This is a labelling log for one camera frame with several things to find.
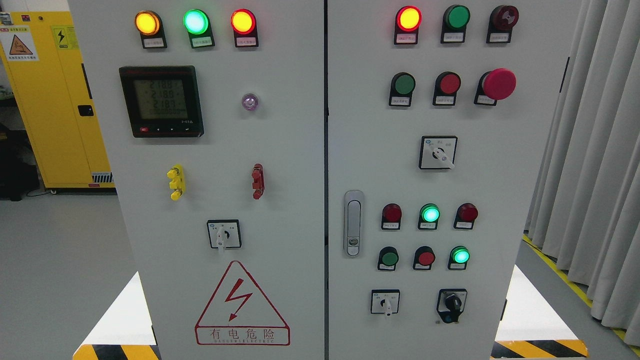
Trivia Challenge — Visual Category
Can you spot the white rotary switch door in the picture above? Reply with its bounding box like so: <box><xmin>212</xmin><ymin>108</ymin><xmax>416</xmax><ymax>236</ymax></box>
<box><xmin>206</xmin><ymin>219</ymin><xmax>243</xmax><ymax>252</ymax></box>

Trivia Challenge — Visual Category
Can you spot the small clear bulb light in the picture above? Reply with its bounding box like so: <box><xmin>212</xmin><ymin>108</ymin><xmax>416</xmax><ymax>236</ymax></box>
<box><xmin>241</xmin><ymin>93</ymin><xmax>259</xmax><ymax>112</ymax></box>

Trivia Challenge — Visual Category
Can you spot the amber indicator light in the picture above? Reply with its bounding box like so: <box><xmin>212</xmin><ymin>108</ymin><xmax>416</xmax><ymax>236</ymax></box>
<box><xmin>134</xmin><ymin>10</ymin><xmax>167</xmax><ymax>49</ymax></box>

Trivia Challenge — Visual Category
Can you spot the grey electrical control cabinet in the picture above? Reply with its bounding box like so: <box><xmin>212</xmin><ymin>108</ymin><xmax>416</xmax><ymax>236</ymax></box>
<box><xmin>68</xmin><ymin>0</ymin><xmax>583</xmax><ymax>360</ymax></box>

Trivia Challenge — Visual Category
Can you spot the red terminal connector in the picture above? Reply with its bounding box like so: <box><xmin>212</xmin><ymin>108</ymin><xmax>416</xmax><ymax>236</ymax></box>
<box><xmin>251</xmin><ymin>163</ymin><xmax>265</xmax><ymax>199</ymax></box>

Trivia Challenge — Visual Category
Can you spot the dark red indicator left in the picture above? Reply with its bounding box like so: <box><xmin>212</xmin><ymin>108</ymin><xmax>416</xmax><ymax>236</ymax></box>
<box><xmin>381</xmin><ymin>203</ymin><xmax>403</xmax><ymax>231</ymax></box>

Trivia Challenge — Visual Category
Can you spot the dark red indicator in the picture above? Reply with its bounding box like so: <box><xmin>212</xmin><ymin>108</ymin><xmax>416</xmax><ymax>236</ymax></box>
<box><xmin>453</xmin><ymin>202</ymin><xmax>479</xmax><ymax>230</ymax></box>
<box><xmin>381</xmin><ymin>203</ymin><xmax>403</xmax><ymax>231</ymax></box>

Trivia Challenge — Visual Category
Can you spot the green push button lower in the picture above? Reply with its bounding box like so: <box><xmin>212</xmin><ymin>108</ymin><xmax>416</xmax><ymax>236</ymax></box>
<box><xmin>377</xmin><ymin>246</ymin><xmax>399</xmax><ymax>271</ymax></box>

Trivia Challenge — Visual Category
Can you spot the lit green indicator middle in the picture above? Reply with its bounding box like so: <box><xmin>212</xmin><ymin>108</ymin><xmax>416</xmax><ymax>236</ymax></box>
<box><xmin>417</xmin><ymin>203</ymin><xmax>441</xmax><ymax>231</ymax></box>

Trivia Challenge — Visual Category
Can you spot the green push button upper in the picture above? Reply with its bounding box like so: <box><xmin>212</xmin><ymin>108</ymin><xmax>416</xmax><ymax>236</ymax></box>
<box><xmin>388</xmin><ymin>71</ymin><xmax>416</xmax><ymax>107</ymax></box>

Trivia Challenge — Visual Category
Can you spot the red push button lower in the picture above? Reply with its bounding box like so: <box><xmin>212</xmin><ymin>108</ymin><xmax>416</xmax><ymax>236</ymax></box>
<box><xmin>413</xmin><ymin>246</ymin><xmax>435</xmax><ymax>271</ymax></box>

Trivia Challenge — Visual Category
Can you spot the red push button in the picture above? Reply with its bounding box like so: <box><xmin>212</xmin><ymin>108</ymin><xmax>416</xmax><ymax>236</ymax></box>
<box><xmin>413</xmin><ymin>246</ymin><xmax>435</xmax><ymax>271</ymax></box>
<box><xmin>432</xmin><ymin>71</ymin><xmax>461</xmax><ymax>107</ymax></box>

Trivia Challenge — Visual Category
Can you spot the yellow terminal connector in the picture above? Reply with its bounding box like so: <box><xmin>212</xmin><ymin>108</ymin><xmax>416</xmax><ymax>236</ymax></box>
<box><xmin>166</xmin><ymin>164</ymin><xmax>186</xmax><ymax>201</ymax></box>

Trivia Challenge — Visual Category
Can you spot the dark red indicator right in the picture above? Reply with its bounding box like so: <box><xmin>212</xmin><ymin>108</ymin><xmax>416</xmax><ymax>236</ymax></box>
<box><xmin>453</xmin><ymin>202</ymin><xmax>479</xmax><ymax>230</ymax></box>

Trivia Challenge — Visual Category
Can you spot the red electric hazard warning sticker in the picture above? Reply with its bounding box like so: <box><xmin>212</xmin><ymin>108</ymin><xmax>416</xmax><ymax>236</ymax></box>
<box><xmin>194</xmin><ymin>260</ymin><xmax>291</xmax><ymax>346</ymax></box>

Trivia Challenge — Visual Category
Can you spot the lit green push button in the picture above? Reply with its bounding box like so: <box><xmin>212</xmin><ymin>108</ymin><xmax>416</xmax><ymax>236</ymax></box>
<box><xmin>447</xmin><ymin>245</ymin><xmax>470</xmax><ymax>271</ymax></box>

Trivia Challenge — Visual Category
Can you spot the red push button upper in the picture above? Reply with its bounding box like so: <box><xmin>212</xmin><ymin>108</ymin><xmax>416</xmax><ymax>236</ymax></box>
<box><xmin>432</xmin><ymin>71</ymin><xmax>461</xmax><ymax>107</ymax></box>

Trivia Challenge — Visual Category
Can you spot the red indicator light top left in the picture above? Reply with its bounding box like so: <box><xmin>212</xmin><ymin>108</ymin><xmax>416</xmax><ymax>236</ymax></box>
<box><xmin>230</xmin><ymin>8</ymin><xmax>259</xmax><ymax>48</ymax></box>

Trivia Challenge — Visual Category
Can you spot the black digital power meter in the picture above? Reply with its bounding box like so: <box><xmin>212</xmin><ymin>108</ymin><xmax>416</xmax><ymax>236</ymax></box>
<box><xmin>119</xmin><ymin>64</ymin><xmax>205</xmax><ymax>138</ymax></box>

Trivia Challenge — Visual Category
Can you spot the red indicator light right door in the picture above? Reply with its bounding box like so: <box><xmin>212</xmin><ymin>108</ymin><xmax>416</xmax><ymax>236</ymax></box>
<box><xmin>393</xmin><ymin>6</ymin><xmax>422</xmax><ymax>45</ymax></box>

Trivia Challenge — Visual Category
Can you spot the green indicator light top left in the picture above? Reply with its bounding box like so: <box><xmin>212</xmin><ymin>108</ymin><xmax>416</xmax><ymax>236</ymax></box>
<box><xmin>182</xmin><ymin>9</ymin><xmax>215</xmax><ymax>49</ymax></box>

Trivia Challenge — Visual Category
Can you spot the green indicator light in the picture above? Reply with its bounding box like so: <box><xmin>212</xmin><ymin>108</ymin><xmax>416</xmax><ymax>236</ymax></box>
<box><xmin>182</xmin><ymin>9</ymin><xmax>215</xmax><ymax>49</ymax></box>
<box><xmin>440</xmin><ymin>4</ymin><xmax>471</xmax><ymax>44</ymax></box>

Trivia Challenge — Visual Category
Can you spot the red emergency stop button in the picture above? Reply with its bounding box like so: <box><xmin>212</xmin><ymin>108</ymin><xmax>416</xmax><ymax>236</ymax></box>
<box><xmin>473</xmin><ymin>68</ymin><xmax>517</xmax><ymax>106</ymax></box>

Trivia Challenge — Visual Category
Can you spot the green indicator light right top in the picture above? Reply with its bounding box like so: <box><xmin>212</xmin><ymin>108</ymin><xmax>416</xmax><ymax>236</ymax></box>
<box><xmin>440</xmin><ymin>4</ymin><xmax>471</xmax><ymax>44</ymax></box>

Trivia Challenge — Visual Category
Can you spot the dark red buzzer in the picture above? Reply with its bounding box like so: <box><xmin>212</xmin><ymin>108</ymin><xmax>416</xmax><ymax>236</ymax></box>
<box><xmin>486</xmin><ymin>4</ymin><xmax>520</xmax><ymax>44</ymax></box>

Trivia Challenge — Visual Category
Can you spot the grey curtain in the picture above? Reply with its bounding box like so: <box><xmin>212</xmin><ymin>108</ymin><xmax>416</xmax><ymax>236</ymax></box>
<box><xmin>525</xmin><ymin>0</ymin><xmax>640</xmax><ymax>347</ymax></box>

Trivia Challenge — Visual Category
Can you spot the yellow safety storage cabinet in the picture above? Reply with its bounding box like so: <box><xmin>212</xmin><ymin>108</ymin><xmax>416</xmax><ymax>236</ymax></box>
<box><xmin>0</xmin><ymin>11</ymin><xmax>115</xmax><ymax>189</ymax></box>

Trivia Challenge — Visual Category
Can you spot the silver door handle lock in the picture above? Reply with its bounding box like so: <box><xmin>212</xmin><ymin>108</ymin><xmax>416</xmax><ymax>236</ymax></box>
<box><xmin>343</xmin><ymin>190</ymin><xmax>364</xmax><ymax>257</ymax></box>

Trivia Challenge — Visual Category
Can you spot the white rotary switch upper right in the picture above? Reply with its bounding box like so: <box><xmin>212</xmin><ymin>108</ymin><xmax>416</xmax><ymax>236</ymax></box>
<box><xmin>418</xmin><ymin>136</ymin><xmax>458</xmax><ymax>170</ymax></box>

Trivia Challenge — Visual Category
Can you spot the white rotary switch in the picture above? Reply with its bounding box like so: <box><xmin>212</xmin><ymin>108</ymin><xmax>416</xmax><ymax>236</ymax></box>
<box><xmin>370</xmin><ymin>289</ymin><xmax>401</xmax><ymax>317</ymax></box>
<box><xmin>418</xmin><ymin>136</ymin><xmax>458</xmax><ymax>170</ymax></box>

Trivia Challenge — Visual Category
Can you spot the white rotary switch lower right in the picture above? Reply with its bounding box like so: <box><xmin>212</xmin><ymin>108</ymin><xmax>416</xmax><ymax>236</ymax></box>
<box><xmin>370</xmin><ymin>289</ymin><xmax>401</xmax><ymax>317</ymax></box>

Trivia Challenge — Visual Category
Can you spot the black selector knob switch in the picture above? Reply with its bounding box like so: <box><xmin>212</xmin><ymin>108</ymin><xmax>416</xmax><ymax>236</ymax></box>
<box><xmin>436</xmin><ymin>288</ymin><xmax>467</xmax><ymax>324</ymax></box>

